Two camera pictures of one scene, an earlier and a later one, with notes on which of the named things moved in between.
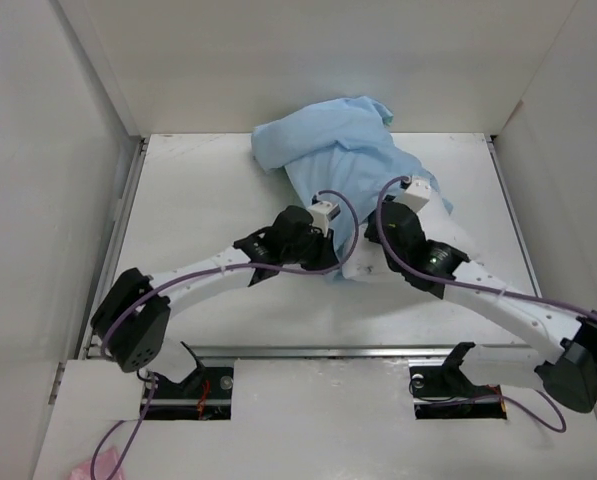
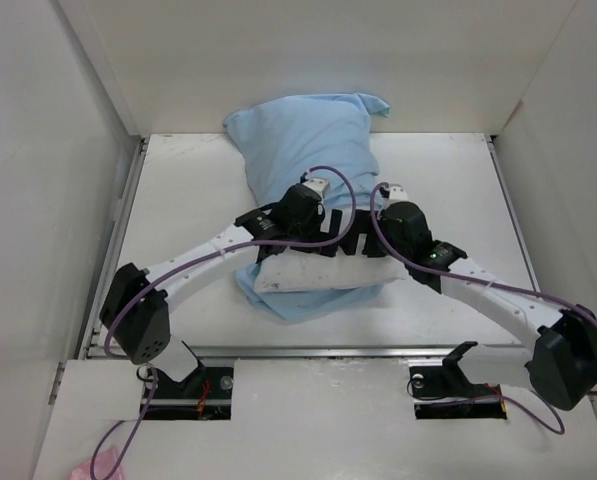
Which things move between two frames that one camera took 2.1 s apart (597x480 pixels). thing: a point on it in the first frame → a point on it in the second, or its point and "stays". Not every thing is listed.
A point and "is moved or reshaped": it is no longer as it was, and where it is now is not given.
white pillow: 437,223 is moved or reshaped
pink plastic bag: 103,467 stays
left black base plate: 204,395 stays
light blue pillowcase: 342,146 is moved or reshaped
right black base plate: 446,392 stays
